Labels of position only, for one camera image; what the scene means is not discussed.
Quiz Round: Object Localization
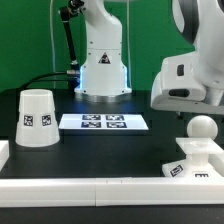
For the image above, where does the white lamp base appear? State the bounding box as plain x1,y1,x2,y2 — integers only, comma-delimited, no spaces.
162,138,223,178

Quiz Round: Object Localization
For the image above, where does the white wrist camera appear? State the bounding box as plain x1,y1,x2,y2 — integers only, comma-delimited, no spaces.
161,64,206,101

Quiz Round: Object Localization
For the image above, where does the white lamp shade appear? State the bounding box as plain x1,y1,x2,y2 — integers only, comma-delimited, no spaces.
15,89,60,147

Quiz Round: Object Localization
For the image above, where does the black cable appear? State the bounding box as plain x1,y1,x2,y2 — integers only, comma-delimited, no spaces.
20,70,81,91

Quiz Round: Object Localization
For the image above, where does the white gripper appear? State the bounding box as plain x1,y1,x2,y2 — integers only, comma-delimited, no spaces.
151,52,224,115

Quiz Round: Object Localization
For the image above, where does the grey hanging cable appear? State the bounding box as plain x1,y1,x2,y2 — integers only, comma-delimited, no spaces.
49,0,56,73

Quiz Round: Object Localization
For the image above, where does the white front rail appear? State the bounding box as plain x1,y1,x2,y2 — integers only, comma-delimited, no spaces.
0,178,224,208

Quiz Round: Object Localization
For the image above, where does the white marker plate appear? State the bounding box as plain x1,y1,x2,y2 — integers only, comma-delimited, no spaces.
59,114,148,130

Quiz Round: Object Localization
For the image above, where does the white lamp bulb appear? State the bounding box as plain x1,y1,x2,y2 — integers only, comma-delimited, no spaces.
187,115,218,140

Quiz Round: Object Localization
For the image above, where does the black camera stand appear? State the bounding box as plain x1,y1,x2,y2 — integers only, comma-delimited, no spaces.
59,0,84,76

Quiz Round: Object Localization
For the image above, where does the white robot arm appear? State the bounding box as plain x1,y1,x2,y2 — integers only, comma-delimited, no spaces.
75,0,224,115

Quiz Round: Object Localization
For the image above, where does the white rail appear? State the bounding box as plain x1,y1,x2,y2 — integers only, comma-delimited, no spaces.
0,140,9,171
209,153,224,177
0,178,224,208

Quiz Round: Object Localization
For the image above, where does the white left rail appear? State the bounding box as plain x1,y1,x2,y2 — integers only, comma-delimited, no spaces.
0,140,9,171

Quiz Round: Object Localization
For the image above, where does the white right rail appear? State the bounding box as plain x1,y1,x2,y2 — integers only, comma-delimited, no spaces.
209,153,224,177

